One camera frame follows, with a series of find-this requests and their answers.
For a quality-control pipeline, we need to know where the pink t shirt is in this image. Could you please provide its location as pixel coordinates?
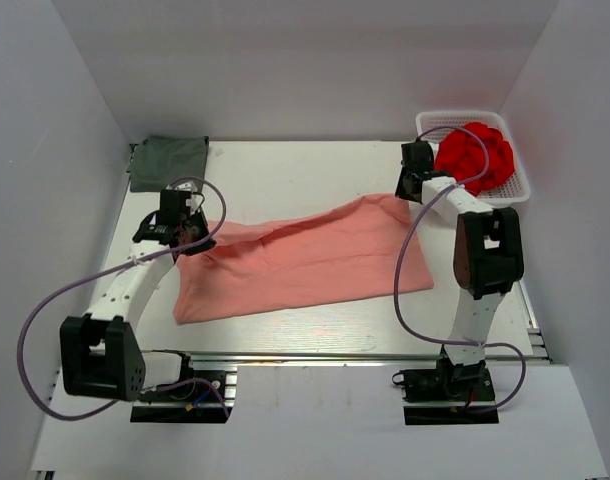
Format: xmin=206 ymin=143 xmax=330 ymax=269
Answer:
xmin=173 ymin=194 xmax=434 ymax=325

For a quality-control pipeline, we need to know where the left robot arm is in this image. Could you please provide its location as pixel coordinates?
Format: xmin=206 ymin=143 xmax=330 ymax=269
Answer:
xmin=59 ymin=181 xmax=215 ymax=401

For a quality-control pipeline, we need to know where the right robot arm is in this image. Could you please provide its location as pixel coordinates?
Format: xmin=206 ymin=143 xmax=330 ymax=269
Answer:
xmin=395 ymin=140 xmax=524 ymax=399

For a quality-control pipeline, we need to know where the white plastic basket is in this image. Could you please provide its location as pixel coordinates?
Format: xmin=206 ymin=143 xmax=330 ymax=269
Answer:
xmin=416 ymin=110 xmax=531 ymax=206

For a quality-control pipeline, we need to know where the red t shirt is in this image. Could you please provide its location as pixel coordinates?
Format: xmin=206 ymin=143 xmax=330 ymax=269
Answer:
xmin=433 ymin=122 xmax=515 ymax=197

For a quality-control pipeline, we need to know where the folded green t shirt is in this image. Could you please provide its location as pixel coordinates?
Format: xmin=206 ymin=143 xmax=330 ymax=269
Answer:
xmin=127 ymin=136 xmax=210 ymax=193

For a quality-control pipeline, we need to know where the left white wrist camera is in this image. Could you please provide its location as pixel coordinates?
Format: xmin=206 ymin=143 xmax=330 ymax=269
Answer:
xmin=169 ymin=179 xmax=201 ymax=195

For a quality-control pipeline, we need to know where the aluminium rail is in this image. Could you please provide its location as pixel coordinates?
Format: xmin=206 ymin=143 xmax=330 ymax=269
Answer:
xmin=74 ymin=349 xmax=551 ymax=365

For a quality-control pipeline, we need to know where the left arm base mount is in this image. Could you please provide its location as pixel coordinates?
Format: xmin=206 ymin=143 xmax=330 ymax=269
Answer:
xmin=130 ymin=353 xmax=237 ymax=425

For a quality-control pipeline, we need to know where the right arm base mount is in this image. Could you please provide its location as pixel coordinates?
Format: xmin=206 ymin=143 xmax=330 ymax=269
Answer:
xmin=391 ymin=369 xmax=499 ymax=426

